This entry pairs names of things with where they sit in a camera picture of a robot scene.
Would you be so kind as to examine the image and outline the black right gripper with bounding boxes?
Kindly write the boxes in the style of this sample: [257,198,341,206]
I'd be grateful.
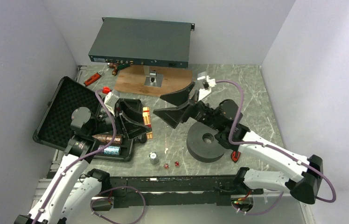
[154,82,223,131]

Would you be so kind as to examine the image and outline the red black utility knife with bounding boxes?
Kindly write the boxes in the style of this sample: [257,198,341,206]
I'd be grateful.
[230,151,241,163]

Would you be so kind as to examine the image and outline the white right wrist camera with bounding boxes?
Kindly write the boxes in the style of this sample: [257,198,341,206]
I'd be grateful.
[196,71,216,101]

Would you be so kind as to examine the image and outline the copper green connectors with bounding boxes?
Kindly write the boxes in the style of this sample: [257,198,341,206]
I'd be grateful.
[107,63,131,76]

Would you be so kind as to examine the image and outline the dark rack mount device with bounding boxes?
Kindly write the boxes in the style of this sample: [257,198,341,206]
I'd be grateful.
[88,17,195,69]

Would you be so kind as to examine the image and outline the black poker set case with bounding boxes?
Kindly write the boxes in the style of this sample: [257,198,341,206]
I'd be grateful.
[33,77,147,161]

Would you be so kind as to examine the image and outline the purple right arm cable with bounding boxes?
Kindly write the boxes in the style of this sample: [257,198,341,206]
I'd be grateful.
[215,79,337,203]

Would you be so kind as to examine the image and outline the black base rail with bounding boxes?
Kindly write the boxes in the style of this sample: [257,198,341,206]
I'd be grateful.
[83,168,263,211]

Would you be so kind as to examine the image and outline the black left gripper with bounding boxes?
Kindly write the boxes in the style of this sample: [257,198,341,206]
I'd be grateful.
[89,98,151,139]

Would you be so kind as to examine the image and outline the light blue chip stack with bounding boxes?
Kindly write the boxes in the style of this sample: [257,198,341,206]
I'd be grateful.
[103,146,121,155]

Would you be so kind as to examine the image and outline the metal stand bracket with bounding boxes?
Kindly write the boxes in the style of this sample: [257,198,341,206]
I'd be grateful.
[143,65,163,88]

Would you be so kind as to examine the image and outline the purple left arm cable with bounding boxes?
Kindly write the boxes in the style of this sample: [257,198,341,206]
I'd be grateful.
[30,89,118,224]

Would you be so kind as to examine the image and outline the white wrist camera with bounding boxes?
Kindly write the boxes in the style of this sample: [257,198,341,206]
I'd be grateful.
[196,71,216,101]
[102,87,120,115]

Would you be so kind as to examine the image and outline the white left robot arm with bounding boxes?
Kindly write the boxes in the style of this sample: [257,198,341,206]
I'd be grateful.
[15,107,121,224]

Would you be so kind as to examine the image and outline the red handled tool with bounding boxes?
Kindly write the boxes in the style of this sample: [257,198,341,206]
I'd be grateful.
[84,71,104,86]

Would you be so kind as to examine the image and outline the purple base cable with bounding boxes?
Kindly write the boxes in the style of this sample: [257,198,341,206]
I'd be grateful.
[90,185,147,224]
[233,191,286,216]

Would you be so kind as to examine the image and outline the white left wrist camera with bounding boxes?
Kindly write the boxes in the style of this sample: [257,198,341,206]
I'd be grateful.
[102,87,120,115]

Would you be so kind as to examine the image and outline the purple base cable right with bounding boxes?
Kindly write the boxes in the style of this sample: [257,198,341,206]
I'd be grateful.
[233,191,286,216]

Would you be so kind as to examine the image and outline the wooden board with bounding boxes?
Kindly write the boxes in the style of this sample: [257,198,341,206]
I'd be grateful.
[114,65,193,96]

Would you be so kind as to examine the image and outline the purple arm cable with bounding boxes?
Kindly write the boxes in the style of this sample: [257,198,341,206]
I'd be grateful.
[215,79,337,203]
[30,89,118,224]

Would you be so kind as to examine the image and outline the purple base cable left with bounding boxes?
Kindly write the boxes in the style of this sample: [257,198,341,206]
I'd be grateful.
[90,185,147,224]

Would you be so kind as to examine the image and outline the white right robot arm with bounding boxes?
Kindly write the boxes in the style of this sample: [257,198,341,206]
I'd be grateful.
[153,82,325,204]

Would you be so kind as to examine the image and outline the brown orange chip stack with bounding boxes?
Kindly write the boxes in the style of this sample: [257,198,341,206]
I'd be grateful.
[92,134,123,145]

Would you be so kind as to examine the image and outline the red Texas Holdem card box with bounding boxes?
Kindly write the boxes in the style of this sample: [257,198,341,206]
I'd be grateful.
[142,107,153,140]

